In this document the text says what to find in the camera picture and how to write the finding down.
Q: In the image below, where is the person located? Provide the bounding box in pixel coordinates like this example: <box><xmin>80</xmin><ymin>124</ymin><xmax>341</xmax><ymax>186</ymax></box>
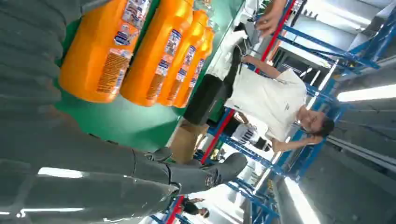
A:
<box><xmin>182</xmin><ymin>197</ymin><xmax>211</xmax><ymax>219</ymax></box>
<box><xmin>224</xmin><ymin>55</ymin><xmax>336</xmax><ymax>154</ymax></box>

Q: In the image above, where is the ceiling light tube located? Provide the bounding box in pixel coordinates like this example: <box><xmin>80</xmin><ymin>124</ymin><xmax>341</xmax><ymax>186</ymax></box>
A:
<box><xmin>336</xmin><ymin>84</ymin><xmax>396</xmax><ymax>103</ymax></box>

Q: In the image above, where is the red steel bar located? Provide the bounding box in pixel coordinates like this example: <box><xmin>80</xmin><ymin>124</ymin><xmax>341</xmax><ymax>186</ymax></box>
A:
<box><xmin>200</xmin><ymin>0</ymin><xmax>296</xmax><ymax>165</ymax></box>

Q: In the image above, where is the green table mat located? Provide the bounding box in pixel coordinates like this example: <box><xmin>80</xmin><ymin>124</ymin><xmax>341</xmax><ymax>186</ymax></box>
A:
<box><xmin>54</xmin><ymin>0</ymin><xmax>246</xmax><ymax>153</ymax></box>

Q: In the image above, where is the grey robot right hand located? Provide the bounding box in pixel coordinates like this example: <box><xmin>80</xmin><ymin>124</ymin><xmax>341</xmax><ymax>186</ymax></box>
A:
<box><xmin>0</xmin><ymin>105</ymin><xmax>249</xmax><ymax>224</ymax></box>

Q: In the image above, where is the black zip case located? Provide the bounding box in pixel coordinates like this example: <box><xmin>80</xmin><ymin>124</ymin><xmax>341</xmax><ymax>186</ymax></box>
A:
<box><xmin>183</xmin><ymin>73</ymin><xmax>229</xmax><ymax>126</ymax></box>

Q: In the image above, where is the brown cardboard box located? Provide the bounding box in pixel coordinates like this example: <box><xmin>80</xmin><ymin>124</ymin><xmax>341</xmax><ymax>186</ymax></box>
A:
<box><xmin>169</xmin><ymin>119</ymin><xmax>210</xmax><ymax>165</ymax></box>

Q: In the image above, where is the blue steel rack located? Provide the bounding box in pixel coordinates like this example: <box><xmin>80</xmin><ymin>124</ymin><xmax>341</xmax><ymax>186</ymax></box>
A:
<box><xmin>276</xmin><ymin>7</ymin><xmax>396</xmax><ymax>73</ymax></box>
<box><xmin>150</xmin><ymin>77</ymin><xmax>352</xmax><ymax>224</ymax></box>

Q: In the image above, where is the person's hand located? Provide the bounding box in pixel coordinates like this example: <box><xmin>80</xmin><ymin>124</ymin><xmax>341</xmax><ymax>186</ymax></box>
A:
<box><xmin>255</xmin><ymin>3</ymin><xmax>287</xmax><ymax>37</ymax></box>

